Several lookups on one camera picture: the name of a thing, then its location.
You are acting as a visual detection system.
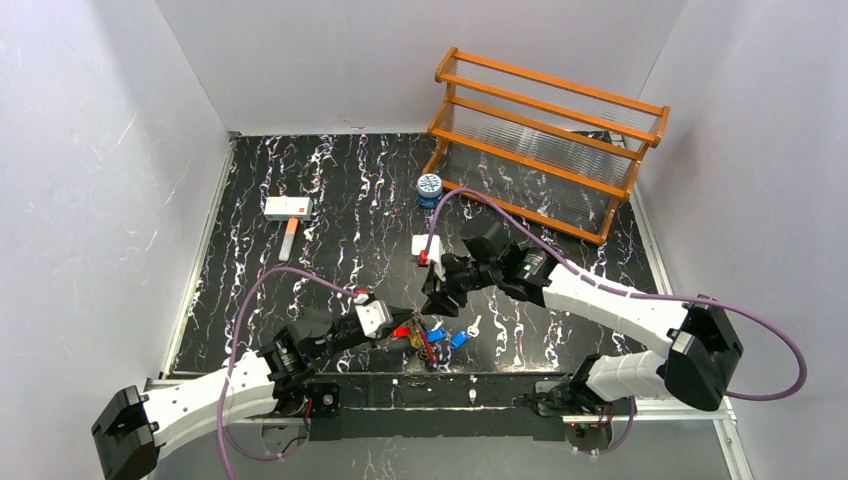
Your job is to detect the orange wooden shelf rack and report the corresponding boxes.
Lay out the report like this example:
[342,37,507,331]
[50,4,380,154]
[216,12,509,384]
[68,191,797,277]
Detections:
[423,47,671,245]

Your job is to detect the blue key tag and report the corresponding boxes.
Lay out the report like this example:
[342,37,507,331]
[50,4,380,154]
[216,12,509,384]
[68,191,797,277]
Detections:
[449,331,470,350]
[426,328,447,343]

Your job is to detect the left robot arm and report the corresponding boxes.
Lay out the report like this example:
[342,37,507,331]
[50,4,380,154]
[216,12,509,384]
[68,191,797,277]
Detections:
[91,300,414,479]

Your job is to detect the white orange marker pen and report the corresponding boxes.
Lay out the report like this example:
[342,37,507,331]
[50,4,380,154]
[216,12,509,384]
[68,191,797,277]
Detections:
[278,218,300,262]

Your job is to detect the blue jar with patterned lid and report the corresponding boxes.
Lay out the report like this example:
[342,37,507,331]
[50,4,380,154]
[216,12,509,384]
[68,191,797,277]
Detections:
[416,173,444,210]

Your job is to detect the aluminium rail frame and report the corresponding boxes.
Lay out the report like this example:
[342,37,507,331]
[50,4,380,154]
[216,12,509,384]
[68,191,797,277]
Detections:
[123,374,755,480]

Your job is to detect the metal key organizer red handle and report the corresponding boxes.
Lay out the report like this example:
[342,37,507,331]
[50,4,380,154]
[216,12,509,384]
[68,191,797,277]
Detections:
[390,319,442,367]

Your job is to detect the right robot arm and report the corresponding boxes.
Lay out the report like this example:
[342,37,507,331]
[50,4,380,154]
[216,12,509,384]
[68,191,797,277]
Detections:
[411,222,744,416]

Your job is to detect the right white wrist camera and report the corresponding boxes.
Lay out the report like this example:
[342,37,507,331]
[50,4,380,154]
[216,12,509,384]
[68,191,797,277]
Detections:
[411,234,445,281]

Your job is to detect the blue key tag on ring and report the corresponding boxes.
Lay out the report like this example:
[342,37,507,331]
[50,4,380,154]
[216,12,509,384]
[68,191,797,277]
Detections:
[426,328,447,343]

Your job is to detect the silver key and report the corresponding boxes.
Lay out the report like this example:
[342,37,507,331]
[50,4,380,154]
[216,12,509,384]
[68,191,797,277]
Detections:
[466,315,482,338]

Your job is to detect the white box with red logo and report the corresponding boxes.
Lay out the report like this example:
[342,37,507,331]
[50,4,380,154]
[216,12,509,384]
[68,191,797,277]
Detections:
[263,196,314,221]

